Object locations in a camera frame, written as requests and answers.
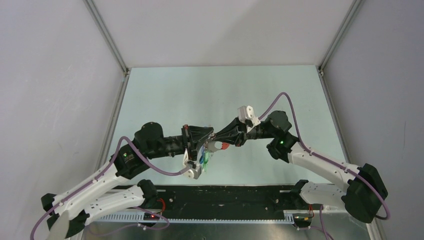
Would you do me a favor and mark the slotted cable duct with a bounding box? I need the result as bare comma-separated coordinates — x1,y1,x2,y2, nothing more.
95,211,294,224

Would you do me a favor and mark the left aluminium frame post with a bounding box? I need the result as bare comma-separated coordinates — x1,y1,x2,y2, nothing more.
83,0,129,76

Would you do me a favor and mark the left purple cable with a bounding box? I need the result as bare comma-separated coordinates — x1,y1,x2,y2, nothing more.
29,136,193,240

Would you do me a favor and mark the aluminium frame post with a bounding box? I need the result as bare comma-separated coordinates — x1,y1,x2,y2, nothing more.
83,0,129,76
317,0,365,77

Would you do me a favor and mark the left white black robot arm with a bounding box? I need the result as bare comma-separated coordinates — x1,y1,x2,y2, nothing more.
41,122,214,240

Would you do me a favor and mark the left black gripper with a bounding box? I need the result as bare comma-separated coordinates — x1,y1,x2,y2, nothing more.
145,124,213,162

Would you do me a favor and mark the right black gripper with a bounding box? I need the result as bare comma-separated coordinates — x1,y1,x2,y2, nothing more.
210,116,276,148

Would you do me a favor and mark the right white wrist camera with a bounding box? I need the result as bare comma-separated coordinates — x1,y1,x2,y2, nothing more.
237,105,261,131

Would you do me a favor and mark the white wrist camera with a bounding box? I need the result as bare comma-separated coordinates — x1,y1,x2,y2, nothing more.
182,149,202,180
237,105,261,131

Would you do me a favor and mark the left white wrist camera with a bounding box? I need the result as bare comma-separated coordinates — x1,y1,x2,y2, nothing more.
182,149,202,180

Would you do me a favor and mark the red handled metal key holder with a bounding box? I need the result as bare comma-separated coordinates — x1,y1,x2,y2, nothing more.
204,140,230,153

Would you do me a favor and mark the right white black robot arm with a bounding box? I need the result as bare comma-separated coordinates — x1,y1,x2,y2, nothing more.
212,110,388,224

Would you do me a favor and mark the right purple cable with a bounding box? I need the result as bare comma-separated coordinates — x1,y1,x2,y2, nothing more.
258,92,391,221

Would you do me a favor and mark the purple cable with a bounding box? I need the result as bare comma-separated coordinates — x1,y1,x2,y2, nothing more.
258,92,391,221
29,136,193,240

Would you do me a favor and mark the blue key tag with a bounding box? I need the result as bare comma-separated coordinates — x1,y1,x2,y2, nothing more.
199,148,205,165

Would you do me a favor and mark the right aluminium frame post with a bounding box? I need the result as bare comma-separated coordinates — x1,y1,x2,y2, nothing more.
317,0,365,77

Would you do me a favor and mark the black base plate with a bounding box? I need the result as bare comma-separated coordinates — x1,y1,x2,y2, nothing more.
141,185,320,220

